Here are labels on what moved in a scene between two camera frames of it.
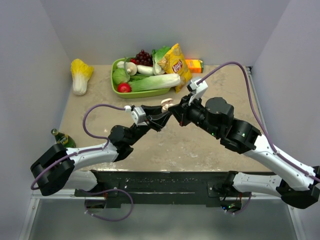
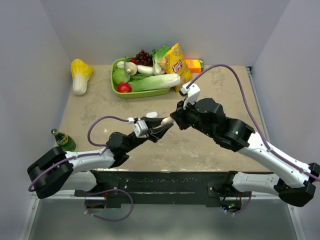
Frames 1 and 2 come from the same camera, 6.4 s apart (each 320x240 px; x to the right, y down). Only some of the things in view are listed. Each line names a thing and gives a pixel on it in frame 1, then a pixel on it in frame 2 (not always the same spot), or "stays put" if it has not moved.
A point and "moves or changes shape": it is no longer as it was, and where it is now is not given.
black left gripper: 157,119 -> 155,134
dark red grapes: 143,58 stays put
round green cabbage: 120,75 stays put
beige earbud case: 165,103 moves or changes shape
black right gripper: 181,110 stays put
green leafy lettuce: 157,55 stays put
